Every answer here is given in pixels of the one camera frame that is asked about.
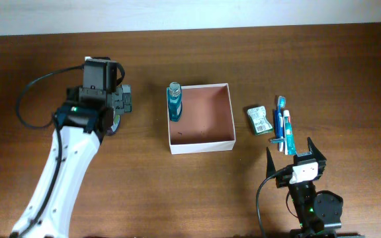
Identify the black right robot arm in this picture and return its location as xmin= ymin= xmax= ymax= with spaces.
xmin=265 ymin=138 xmax=362 ymax=238

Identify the green white soap packet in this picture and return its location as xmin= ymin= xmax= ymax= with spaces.
xmin=247 ymin=106 xmax=273 ymax=136

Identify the blue razor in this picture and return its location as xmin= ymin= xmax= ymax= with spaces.
xmin=270 ymin=110 xmax=282 ymax=143

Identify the green white toothpaste tube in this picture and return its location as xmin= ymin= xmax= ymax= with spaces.
xmin=283 ymin=110 xmax=297 ymax=155

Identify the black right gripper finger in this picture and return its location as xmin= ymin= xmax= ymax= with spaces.
xmin=307 ymin=137 xmax=325 ymax=161
xmin=266 ymin=147 xmax=276 ymax=178

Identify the blue mouthwash bottle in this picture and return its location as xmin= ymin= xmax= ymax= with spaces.
xmin=167 ymin=82 xmax=182 ymax=122

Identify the clear gel bottle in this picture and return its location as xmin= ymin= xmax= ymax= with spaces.
xmin=106 ymin=115 xmax=121 ymax=136

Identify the blue white toothbrush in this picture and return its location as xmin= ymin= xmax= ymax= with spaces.
xmin=277 ymin=96 xmax=286 ymax=152

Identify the pink open box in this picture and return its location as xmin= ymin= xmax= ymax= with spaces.
xmin=167 ymin=83 xmax=236 ymax=155

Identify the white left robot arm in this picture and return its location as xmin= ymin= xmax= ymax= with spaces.
xmin=10 ymin=56 xmax=132 ymax=237

